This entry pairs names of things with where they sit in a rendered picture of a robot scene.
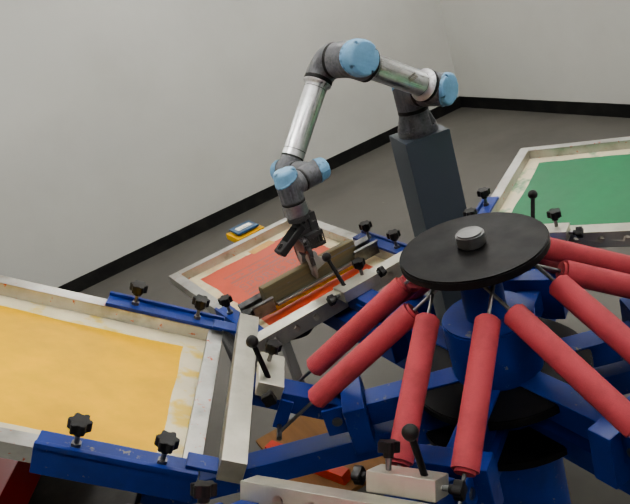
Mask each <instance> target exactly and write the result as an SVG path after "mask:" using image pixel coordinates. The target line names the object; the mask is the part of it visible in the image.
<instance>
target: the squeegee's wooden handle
mask: <svg viewBox="0 0 630 504"><path fill-rule="evenodd" d="M355 250H356V248H355V244H354V241H353V240H352V239H347V240H345V241H343V242H341V243H339V244H338V245H336V246H334V247H332V248H330V249H328V250H326V251H325V252H328V253H330V254H331V261H332V263H333V264H334V266H335V267H336V269H337V268H339V267H341V266H343V265H345V264H347V263H348V262H350V261H352V260H354V257H353V252H354V251H355ZM325 252H323V253H325ZM323 253H321V254H319V255H318V256H322V254H323ZM330 272H332V269H331V267H330V266H329V264H328V263H327V262H325V263H324V264H323V265H322V266H321V267H320V268H319V269H318V278H315V277H314V276H313V275H312V274H311V270H310V268H309V265H308V263H307V261H306V262H304V263H302V264H300V265H298V266H297V267H295V268H293V269H291V270H289V271H287V272H285V273H283V274H282V275H280V276H278V277H276V278H274V279H272V280H270V281H269V282H267V283H265V284H263V285H261V286H259V287H258V289H259V292H260V294H261V297H262V300H263V301H264V300H266V299H267V298H269V297H271V296H273V297H274V299H273V300H274V303H275V306H276V305H277V303H276V302H278V301H280V300H281V299H283V298H285V297H287V296H289V295H290V294H292V293H294V292H296V291H298V290H299V289H301V288H303V287H305V286H307V285H308V284H310V283H312V282H314V281H316V280H318V279H319V278H321V277H323V276H325V275H327V274H328V273H330Z"/></svg>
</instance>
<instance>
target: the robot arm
mask: <svg viewBox="0 0 630 504"><path fill-rule="evenodd" d="M337 78H351V79H354V80H357V81H360V82H364V83H366V82H369V81H371V80H372V81H375V82H378V83H381V84H384V85H387V86H389V87H392V92H393V96H394V100H395V104H396V108H397V112H398V116H399V121H398V135H399V138H400V139H403V140H410V139H416V138H420V137H424V136H427V135H429V134H431V133H433V132H435V131H436V130H437V129H438V125H437V122H436V120H435V118H434V117H433V115H432V113H431V112H430V110H429V107H428V106H442V107H445V106H450V105H452V104H453V103H454V101H455V100H456V98H457V95H458V82H457V78H456V76H455V75H454V74H453V73H451V72H444V73H441V72H437V71H434V70H432V69H429V68H424V69H421V70H419V69H416V68H414V67H411V66H408V65H406V64H403V63H400V62H398V61H395V60H392V59H390V58H387V57H385V56H382V55H380V52H379V51H378V49H376V46H375V45H374V44H373V43H372V42H371V41H369V40H366V39H361V38H355V39H351V40H345V41H337V42H330V43H327V44H325V45H323V46H322V47H321V48H320V49H319V50H318V51H317V52H316V53H315V55H314V56H313V58H312V59H311V61H310V63H309V65H308V67H307V70H306V73H305V75H304V79H303V80H304V82H305V85H304V88H303V91H302V94H301V97H300V100H299V103H298V106H297V109H296V112H295V115H294V118H293V121H292V124H291V127H290V130H289V133H288V136H287V139H286V142H285V145H284V148H283V151H282V154H281V157H280V159H279V160H276V161H274V162H273V163H272V165H271V167H270V175H271V177H272V178H273V179H274V184H275V188H276V189H277V192H278V195H279V198H280V201H281V204H282V208H283V211H284V214H285V217H286V218H287V221H288V223H289V224H292V226H291V227H290V229H289V230H288V231H287V233H286V234H285V235H284V237H283V238H282V240H281V241H280V242H279V244H278V245H277V247H276V248H275V249H274V252H276V253H277V254H278V255H280V256H283V257H286V256H287V254H288V253H289V252H290V250H291V249H292V247H294V251H295V253H296V256H297V258H298V260H299V262H300V264H302V263H304V262H306V261H307V263H308V265H309V268H310V270H311V274H312V275H313V276H314V277H315V278H318V269H319V268H320V267H321V266H322V265H323V264H324V263H325V261H323V260H322V256H318V254H317V252H316V251H314V250H312V249H314V248H317V247H319V246H322V245H324V244H325V243H326V240H325V236H324V233H323V230H322V228H320V227H319V225H318V222H317V218H316V215H315V212H314V211H313V210H312V211H311V210H310V209H308V207H307V203H306V200H305V197H304V194H303V192H305V191H307V190H309V189H311V188H312V187H314V186H316V185H318V184H319V183H322V182H323V181H324V180H326V179H327V178H329V177H330V174H331V169H330V166H329V164H328V162H327V161H326V160H325V159H324V158H321V157H318V158H315V159H312V161H309V162H305V161H303V160H304V157H305V154H306V151H307V148H308V145H309V142H310V139H311V136H312V133H313V130H314V127H315V124H316V121H317V118H318V115H319V112H320V109H321V106H322V103H323V100H324V97H325V94H326V91H327V90H329V89H331V86H332V83H333V81H334V80H335V79H337ZM322 235H323V237H322ZM323 238H324V240H323Z"/></svg>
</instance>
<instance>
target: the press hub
mask: <svg viewBox="0 0 630 504"><path fill-rule="evenodd" d="M550 245H551V239H550V233H549V230H548V228H547V227H546V226H545V225H544V224H543V223H542V222H541V221H539V220H537V219H535V218H533V217H530V216H527V215H524V214H518V213H510V212H490V213H480V214H474V215H469V216H464V217H460V218H456V219H453V220H449V221H446V222H444V223H441V224H439V225H436V226H434V227H432V228H430V229H428V230H426V231H424V232H423V233H421V234H419V235H418V236H416V237H415V238H414V239H413V240H411V241H410V242H409V243H408V244H407V246H406V247H405V248H404V249H403V251H402V253H401V255H400V259H399V264H400V268H401V272H402V274H403V276H404V277H405V278H406V279H407V280H408V281H410V282H411V283H413V284H415V285H417V286H420V287H423V288H427V289H432V290H439V291H460V293H461V297H462V299H461V300H459V301H457V302H456V303H454V304H453V305H452V306H451V307H449V309H448V310H447V311H446V312H445V313H444V315H443V318H442V327H443V331H444V335H445V339H446V343H447V347H448V350H446V349H444V348H442V347H440V346H438V345H435V351H434V356H433V361H432V367H431V372H434V371H437V370H441V369H445V368H449V367H453V371H454V374H455V376H456V378H457V379H458V380H459V382H458V383H454V384H450V385H446V386H442V387H438V388H434V389H431V390H427V394H426V399H425V404H424V410H425V411H426V412H427V413H428V414H430V415H431V416H432V417H434V418H436V419H438V420H440V421H442V422H444V423H447V424H450V425H451V426H447V427H443V428H439V429H435V430H431V431H427V433H426V435H427V439H428V440H429V442H430V443H431V445H433V446H441V447H447V445H448V442H449V440H450V438H451V436H452V434H453V431H454V429H455V427H456V425H457V423H458V418H459V412H460V405H461V399H462V393H463V387H464V381H465V375H466V369H467V362H468V356H469V350H470V344H471V338H472V332H473V326H474V319H475V317H476V316H478V315H479V314H482V313H487V309H488V303H489V297H490V294H489V293H488V292H487V291H486V290H485V289H484V287H489V288H490V289H491V286H492V285H495V291H494V293H495V294H496V295H497V296H498V297H499V298H501V299H502V300H503V301H504V302H505V303H506V304H507V305H508V306H509V307H510V308H511V307H513V306H514V305H516V304H523V305H524V306H526V307H527V308H528V309H529V310H530V311H531V312H532V313H533V314H534V315H535V316H536V313H535V308H534V305H533V303H532V302H531V301H530V300H529V299H528V298H527V297H525V296H523V295H521V294H519V293H515V292H511V291H504V288H503V283H502V282H505V281H508V280H510V279H513V278H515V277H517V276H519V275H521V274H523V273H525V272H527V271H528V270H530V269H531V268H533V267H534V266H536V265H537V264H538V263H539V262H540V261H541V260H542V259H543V258H544V257H545V255H546V254H547V252H548V251H549V249H550ZM506 313H507V310H506V309H505V308H504V307H503V306H502V305H501V304H500V303H499V302H498V301H497V300H495V299H494V298H493V304H492V311H491V314H493V315H495V316H497V317H498V319H500V320H501V328H500V335H499V342H498V349H497V356H496V363H495V370H494V377H493V384H492V390H500V393H499V396H498V398H497V401H496V403H495V405H494V408H493V410H492V413H491V415H490V418H489V420H488V428H489V430H490V431H494V430H507V429H509V433H508V436H507V439H506V441H505V444H504V447H503V450H502V452H501V455H500V458H499V461H498V463H497V464H498V465H497V466H498V471H502V473H501V476H500V483H501V488H502V492H503V496H504V503H503V504H571V500H570V494H569V489H568V484H567V478H566V473H565V468H564V462H563V457H564V456H565V455H567V448H565V446H563V445H561V444H559V443H558V442H556V441H554V440H552V439H550V438H549V437H547V436H545V435H543V434H541V433H540V432H538V431H536V430H534V429H532V428H530V427H529V426H528V425H532V424H535V423H538V422H541V421H543V420H546V419H548V418H551V417H552V416H554V415H556V414H558V413H560V410H559V406H558V405H557V404H555V403H553V402H551V401H549V400H547V399H545V398H543V397H541V396H539V395H537V394H535V393H533V392H531V391H529V390H527V389H525V388H523V387H521V386H520V385H521V384H522V383H524V382H526V381H528V380H530V379H531V378H533V377H534V376H535V375H536V374H537V373H538V372H539V371H540V372H543V373H545V374H547V375H549V376H551V377H554V378H556V379H558V380H560V381H562V382H565V383H567V382H566V381H565V380H564V379H563V378H562V377H561V376H560V375H559V374H558V373H557V372H556V371H555V370H554V369H553V368H551V367H550V366H549V365H548V364H547V363H546V362H545V361H544V360H543V359H542V358H541V357H540V356H539V355H538V354H537V353H536V352H535V351H534V350H532V349H531V348H530V347H529V346H528V345H527V344H526V343H525V342H524V341H523V340H522V339H521V338H520V337H519V336H518V335H517V334H516V333H514V332H513V331H512V330H511V329H510V328H509V327H508V326H507V325H506V324H505V323H504V316H505V314H506ZM538 318H539V319H540V320H541V321H542V322H543V323H544V324H545V325H546V326H548V327H549V328H550V329H551V330H552V331H553V332H554V333H555V334H556V335H557V336H559V337H560V338H563V337H567V336H571V335H575V334H578V333H577V332H576V331H574V330H573V329H571V328H569V327H567V326H565V325H563V324H561V323H558V322H555V321H552V320H549V319H545V318H540V317H538ZM567 384H568V383H567Z"/></svg>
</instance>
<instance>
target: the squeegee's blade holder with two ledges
mask: <svg viewBox="0 0 630 504"><path fill-rule="evenodd" d="M350 266H352V262H351V261H350V262H348V263H347V264H345V265H343V266H341V267H339V268H337V271H338V272H339V273H340V272H341V271H343V270H345V269H347V268H349V267H350ZM334 275H335V274H334V272H333V271H332V272H330V273H328V274H327V275H325V276H323V277H321V278H319V279H318V280H316V281H314V282H312V283H310V284H308V285H307V286H305V287H303V288H301V289H299V290H298V291H296V292H294V293H292V294H290V295H289V296H287V297H285V298H283V299H281V300H280V301H278V302H276V303H277V305H278V306H280V305H282V304H284V303H286V302H287V301H289V300H291V299H293V298H295V297H296V296H298V295H300V294H302V293H304V292H305V291H307V290H309V289H311V288H313V287H314V286H316V285H318V284H320V283H322V282H323V281H325V280H327V279H329V278H331V277H332V276H334Z"/></svg>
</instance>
